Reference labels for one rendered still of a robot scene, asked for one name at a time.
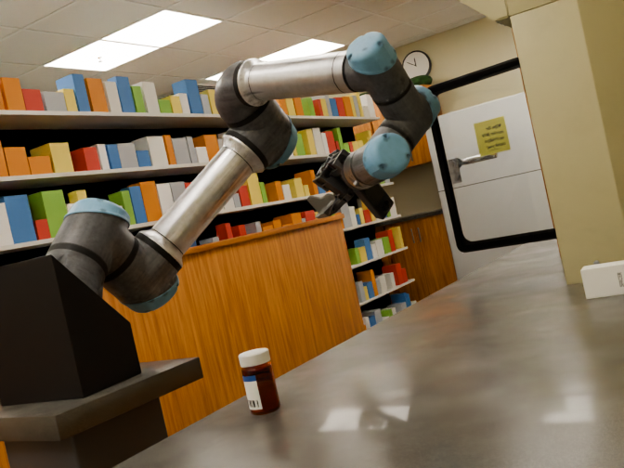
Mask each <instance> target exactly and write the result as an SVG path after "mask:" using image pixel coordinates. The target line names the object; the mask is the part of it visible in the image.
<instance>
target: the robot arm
mask: <svg viewBox="0 0 624 468"><path fill-rule="evenodd" d="M356 92H368V93H369V95H370V97H371V98H372V100H373V101H374V103H375V104H376V106H377V107H378V109H379V110H380V112H381V114H382V115H383V117H384V120H383V122H382V123H381V124H380V126H379V127H378V128H377V130H376V132H375V133H374V134H373V136H372V137H371V138H370V140H369V141H368V142H367V143H366V144H365V145H364V146H362V147H361V148H359V149H357V150H355V151H354V152H352V153H351V154H350V153H349V152H348V151H346V150H345V149H342V150H338V149H337V150H335V151H334V152H332V153H331V154H329V156H330V157H328V159H327V161H326V162H325V163H324V164H322V165H321V167H320V168H319V170H318V172H317V174H316V178H315V179H314V180H313V181H312V182H313V183H315V184H316V185H318V186H319V187H320V188H322V189H324V190H325V191H329V190H330V191H331V192H332V193H334V194H335V195H336V196H337V198H336V197H335V196H334V195H332V194H330V193H327V194H325V195H324V196H323V197H321V198H320V197H316V196H309V197H308V198H307V201H308V202H309V203H310V204H311V205H312V206H313V207H314V208H315V210H316V211H317V212H318V214H317V215H316V216H315V217H316V218H317V219H320V218H325V217H328V216H331V215H333V214H335V213H336V212H337V211H338V210H339V209H340V208H341V207H342V206H343V205H344V204H345V203H346V202H349V201H350V200H351V199H352V198H353V197H354V195H355V194H357V195H358V197H359V198H360V199H361V200H362V202H363V203H364V204H365V205H366V206H367V208H368V209H369V210H370V212H371V213H372V214H373V215H374V216H375V217H376V218H379V219H385V217H386V216H387V214H388V212H389V211H390V209H391V207H392V206H393V204H394V202H393V201H392V199H391V198H390V197H389V195H388V194H387V193H386V192H385V190H384V189H383V187H382V186H381V185H380V184H379V183H381V182H383V181H385V180H386V179H390V178H393V177H395V176H397V175H399V174H400V173H401V172H402V171H403V170H404V169H405V168H406V167H407V166H408V164H409V162H410V154H411V152H412V151H413V149H414V148H415V147H416V145H417V144H418V142H419V141H420V140H421V138H422V137H423V135H424V134H425V133H426V131H427V130H429V129H430V127H431V126H432V125H433V122H434V121H435V119H436V116H437V115H438V113H439V112H440V102H439V100H438V98H437V97H436V96H435V95H433V94H432V91H431V90H429V89H428V88H426V87H424V86H421V85H414V84H413V82H412V81H411V79H410V78H409V76H408V74H407V73H406V71H405V69H404V67H403V66H402V64H401V62H400V60H399V59H398V57H397V52H396V51H395V49H394V48H393V47H392V46H391V45H390V44H389V42H388V41H387V39H386V38H385V36H384V35H383V34H382V33H380V32H367V33H366V34H365V35H363V36H361V35H360V36H359V37H358V38H357V39H356V40H354V41H353V42H352V43H351V45H350V46H349V47H348V48H347V50H346V51H339V52H332V53H326V54H318V55H312V56H305V57H299V58H286V59H280V60H273V61H266V62H264V61H262V60H260V59H258V58H249V59H244V60H240V61H238V62H235V63H233V64H232V65H230V66H229V67H228V68H227V69H225V70H224V71H223V73H222V74H221V76H220V77H219V79H218V81H217V83H216V86H215V91H214V103H215V106H216V109H217V111H218V113H219V115H220V117H221V118H222V119H223V121H224V122H225V123H226V124H227V126H228V127H229V129H228V130H227V132H226V133H225V134H224V135H223V136H222V143H223V147H222V149H221V150H220V151H218V152H217V154H216V155H215V156H214V157H213V159H212V160H211V161H210V162H209V163H208V164H207V165H206V166H205V167H204V169H203V170H202V171H201V172H200V173H199V174H198V176H197V177H196V178H195V179H194V180H193V181H192V182H191V184H190V185H189V186H188V187H187V188H186V189H185V191H184V192H183V193H182V194H181V195H180V196H179V197H178V199H177V200H176V201H175V202H174V203H173V204H172V206H171V207H170V208H169V209H168V210H167V211H166V212H165V214H164V215H163V216H162V217H161V218H160V219H159V221H158V222H157V223H156V224H155V225H154V226H153V227H152V229H150V230H142V231H139V232H138V233H137V234H136V235H135V236H134V235H133V234H132V233H131V232H130V231H129V230H128V229H129V227H130V216H129V214H128V213H127V212H126V211H125V209H124V208H122V207H121V206H119V205H118V204H116V203H114V202H111V201H106V200H101V199H97V198H87V199H82V200H79V201H77V202H76V203H75V204H74V205H73V206H72V207H71V209H70V211H69V212H68V213H67V214H66V215H65V216H64V218H63V222H62V224H61V226H60V228H59V230H58V233H57V235H56V237H55V239H54V240H53V241H52V243H51V245H50V247H49V249H48V251H47V253H46V255H49V254H52V255H53V256H54V257H55V258H56V259H57V260H59V261H60V263H61V264H62V265H64V266H65V267H66V268H68V269H69V270H70V271H71V272H72V273H73V274H74V275H75V276H76V277H78V278H79V279H80V280H81V281H82V282H84V283H85V284H86V285H87V286H88V287H89V288H91V289H92V290H93V291H94V292H95V293H97V294H98V295H99V296H100V297H101V298H102V299H103V288H105V289H106V290H107V291H108V292H109V293H111V294H112V295H113V296H114V297H116V298H117V299H118V301H119V302H120V303H121V304H123V305H125V306H127V307H129V308H130V309H131V310H133V311H135V312H137V313H148V312H150V311H154V310H156V309H158V308H160V307H161V306H163V305H165V304H166V303H167V302H168V301H169V300H170V299H171V298H172V297H173V296H174V295H175V293H176V291H177V286H178V285H179V278H178V276H177V272H178V271H179V270H180V269H181V268H182V266H183V263H182V256H183V254H184V253H185V252H186V251H187V250H188V248H189V247H190V246H191V245H192V243H193V242H194V241H195V240H196V239H198V237H199V236H200V235H201V234H202V233H203V231H204V230H205V229H206V228H207V227H208V225H209V224H210V223H211V222H212V221H213V220H214V218H215V217H216V216H217V215H218V213H219V212H220V211H221V210H222V209H223V208H224V206H225V205H226V204H227V203H228V202H229V200H230V199H231V198H232V197H233V196H234V194H235V193H236V192H237V191H238V190H239V189H240V187H241V186H242V185H243V184H244V182H245V181H246V180H247V179H248V178H249V177H250V175H251V174H252V173H262V172H263V171H264V170H265V169H268V170H269V169H274V168H277V167H279V165H280V163H281V164H283V163H285V162H286V161H287V160H288V159H289V158H290V156H291V155H292V154H293V151H294V149H295V147H296V144H297V140H298V136H297V131H296V128H295V127H294V125H293V123H292V120H291V119H290V117H289V116H288V115H287V114H286V113H285V112H284V111H283V109H282V108H281V107H280V105H279V104H278V102H277V101H276V100H275V99H285V98H304V97H314V96H326V95H336V94H346V93H356Z"/></svg>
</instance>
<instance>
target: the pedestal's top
mask: <svg viewBox="0 0 624 468"><path fill-rule="evenodd" d="M139 365H140V369H141V373H140V374H138V375H136V376H134V377H131V378H129V379H127V380H124V381H122V382H120V383H117V384H115V385H112V386H110V387H108V388H106V389H103V390H101V391H99V392H96V393H95V394H93V395H90V396H87V397H84V398H75V399H66V400H57V401H48V402H39V403H30V404H20V405H12V406H3V407H2V406H1V402H0V441H62V440H64V439H66V438H68V437H71V436H74V435H76V434H79V433H81V432H83V431H84V430H87V429H89V428H91V427H93V426H95V425H98V424H100V423H103V422H105V421H107V420H109V419H111V418H114V417H116V416H118V415H120V414H123V413H125V412H127V411H129V410H132V409H134V408H136V407H139V406H141V405H143V404H145V403H148V402H150V401H151V400H153V399H155V398H158V397H161V396H163V395H166V394H168V393H170V392H172V391H175V390H176V389H178V388H180V387H183V386H185V385H187V384H191V383H193V382H195V381H197V380H200V379H201V378H203V374H202V366H201V362H200V358H199V357H188V358H179V359H168V360H159V361H150V362H140V363H139Z"/></svg>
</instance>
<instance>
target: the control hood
mask: <svg viewBox="0 0 624 468"><path fill-rule="evenodd" d="M458 1H460V2H462V3H463V4H465V5H467V6H468V7H470V8H472V9H474V10H476V11H478V12H479V13H481V14H483V15H485V16H487V17H488V18H490V19H492V20H494V21H497V22H498V23H501V24H503V25H506V26H508V27H511V28H512V23H511V19H510V17H511V16H510V14H509V9H508V5H507V1H506V0H458Z"/></svg>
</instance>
